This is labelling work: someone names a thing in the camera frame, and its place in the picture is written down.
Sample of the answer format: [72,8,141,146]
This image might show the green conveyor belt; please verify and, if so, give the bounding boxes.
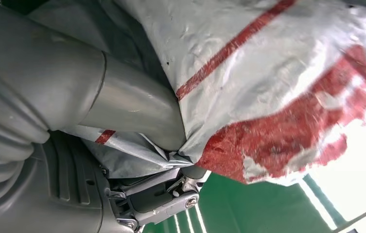
[142,173,348,233]

